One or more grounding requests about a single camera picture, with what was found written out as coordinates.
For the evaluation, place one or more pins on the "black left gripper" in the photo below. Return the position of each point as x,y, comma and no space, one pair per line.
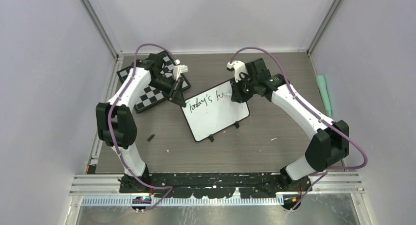
175,95

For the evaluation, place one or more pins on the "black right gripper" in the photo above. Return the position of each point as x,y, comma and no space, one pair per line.
238,96

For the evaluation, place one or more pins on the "small black-framed whiteboard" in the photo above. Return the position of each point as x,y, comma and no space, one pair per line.
210,112

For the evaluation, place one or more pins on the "black marker cap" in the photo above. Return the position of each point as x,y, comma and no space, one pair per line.
150,138

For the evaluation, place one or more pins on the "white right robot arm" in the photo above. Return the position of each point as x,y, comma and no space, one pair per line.
327,145

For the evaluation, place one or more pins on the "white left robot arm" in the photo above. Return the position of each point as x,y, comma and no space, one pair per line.
115,123

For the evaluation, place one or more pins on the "black white chessboard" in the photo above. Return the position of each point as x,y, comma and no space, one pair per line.
152,87

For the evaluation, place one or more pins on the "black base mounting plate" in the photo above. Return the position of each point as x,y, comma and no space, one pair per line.
212,185

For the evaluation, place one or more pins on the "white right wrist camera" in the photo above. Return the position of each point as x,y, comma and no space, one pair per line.
239,69

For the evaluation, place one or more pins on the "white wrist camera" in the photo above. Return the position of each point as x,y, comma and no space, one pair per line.
239,69
179,69

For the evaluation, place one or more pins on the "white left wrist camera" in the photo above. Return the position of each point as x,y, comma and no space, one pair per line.
179,69

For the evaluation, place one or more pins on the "mint green handle tool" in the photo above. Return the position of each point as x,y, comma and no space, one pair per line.
321,83

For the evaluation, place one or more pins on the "white slotted cable duct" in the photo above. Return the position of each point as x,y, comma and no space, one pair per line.
146,201

